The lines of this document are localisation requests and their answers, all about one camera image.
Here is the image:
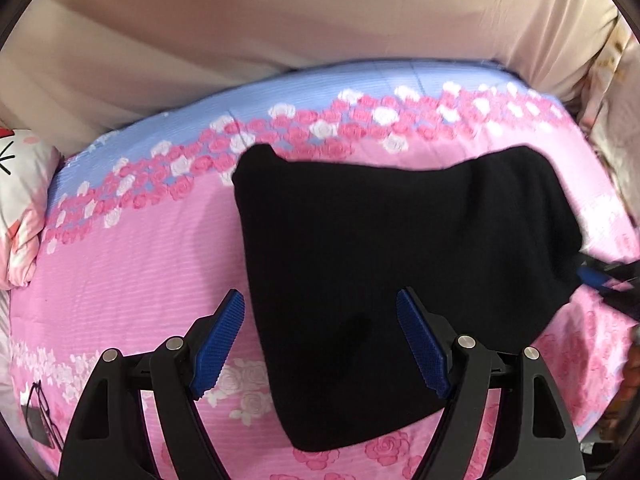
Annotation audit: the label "black pants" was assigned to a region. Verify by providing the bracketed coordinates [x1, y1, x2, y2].
[232, 144, 582, 452]

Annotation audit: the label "white satin sheet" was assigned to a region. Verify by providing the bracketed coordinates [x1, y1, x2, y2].
[0, 290, 29, 444]

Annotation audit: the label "pink floral bedsheet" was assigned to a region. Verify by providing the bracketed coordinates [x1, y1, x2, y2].
[11, 61, 639, 479]

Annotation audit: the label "white cat face pillow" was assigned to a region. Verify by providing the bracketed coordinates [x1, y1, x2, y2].
[0, 128, 60, 290]

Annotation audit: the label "beige curtain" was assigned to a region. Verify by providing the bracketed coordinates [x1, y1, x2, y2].
[1, 0, 618, 155]

